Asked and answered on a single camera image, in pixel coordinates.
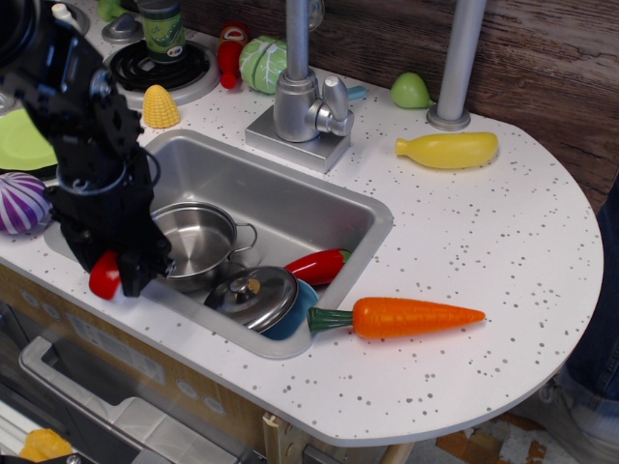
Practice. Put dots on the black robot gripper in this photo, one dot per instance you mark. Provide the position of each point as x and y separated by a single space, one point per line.
116 217

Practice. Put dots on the red and white sushi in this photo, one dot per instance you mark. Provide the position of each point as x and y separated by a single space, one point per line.
104 280

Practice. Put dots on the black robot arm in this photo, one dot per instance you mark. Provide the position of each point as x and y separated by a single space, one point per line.
105 183

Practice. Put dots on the small steel pan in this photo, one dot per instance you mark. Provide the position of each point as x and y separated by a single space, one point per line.
203 238

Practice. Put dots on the purple striped onion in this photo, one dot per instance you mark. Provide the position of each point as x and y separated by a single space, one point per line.
23 205

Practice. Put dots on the steel pot lid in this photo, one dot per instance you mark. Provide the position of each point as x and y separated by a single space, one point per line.
257 298

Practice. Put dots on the black front stove burner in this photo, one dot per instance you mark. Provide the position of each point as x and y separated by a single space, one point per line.
44 175

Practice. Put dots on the black stove burner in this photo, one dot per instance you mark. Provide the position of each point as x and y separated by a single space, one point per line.
192 77
44 175

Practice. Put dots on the yellow toy corn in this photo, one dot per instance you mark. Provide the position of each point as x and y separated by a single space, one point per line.
159 109

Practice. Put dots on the green plate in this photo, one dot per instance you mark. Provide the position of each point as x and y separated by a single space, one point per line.
23 148

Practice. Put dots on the blue pot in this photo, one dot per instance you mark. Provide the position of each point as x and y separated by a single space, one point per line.
296 316

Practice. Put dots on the red chili pepper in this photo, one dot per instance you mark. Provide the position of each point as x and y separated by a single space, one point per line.
321 267

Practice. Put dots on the yellow toy item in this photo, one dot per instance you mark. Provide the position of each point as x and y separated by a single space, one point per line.
44 444

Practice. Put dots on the silver toy faucet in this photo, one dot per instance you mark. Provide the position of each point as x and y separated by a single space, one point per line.
310 123

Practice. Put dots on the grey stove knob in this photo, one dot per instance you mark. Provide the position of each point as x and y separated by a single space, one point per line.
125 29

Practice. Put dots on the green toy can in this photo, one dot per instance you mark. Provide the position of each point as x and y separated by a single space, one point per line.
163 30

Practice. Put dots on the orange toy carrot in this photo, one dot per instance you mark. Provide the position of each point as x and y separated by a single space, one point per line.
379 317

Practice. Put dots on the green toy cabbage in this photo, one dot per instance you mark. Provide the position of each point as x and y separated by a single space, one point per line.
261 62

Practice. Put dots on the red ketchup bottle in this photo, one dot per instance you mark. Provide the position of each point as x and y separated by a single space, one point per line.
234 37

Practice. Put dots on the white toy bottle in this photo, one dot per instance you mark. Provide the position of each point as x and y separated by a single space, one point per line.
61 12

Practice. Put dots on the green toy pear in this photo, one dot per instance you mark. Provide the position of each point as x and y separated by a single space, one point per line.
410 91

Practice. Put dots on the yellow toy squash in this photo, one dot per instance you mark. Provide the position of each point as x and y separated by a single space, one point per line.
450 150

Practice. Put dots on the grey metal pole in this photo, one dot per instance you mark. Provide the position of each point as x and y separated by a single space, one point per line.
448 114

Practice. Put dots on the grey shoe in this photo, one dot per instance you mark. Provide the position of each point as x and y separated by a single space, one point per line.
584 424

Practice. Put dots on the person leg in jeans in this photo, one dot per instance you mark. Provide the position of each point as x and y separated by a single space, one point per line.
590 374

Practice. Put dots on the grey oven door handle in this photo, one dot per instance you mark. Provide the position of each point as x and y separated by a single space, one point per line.
104 431

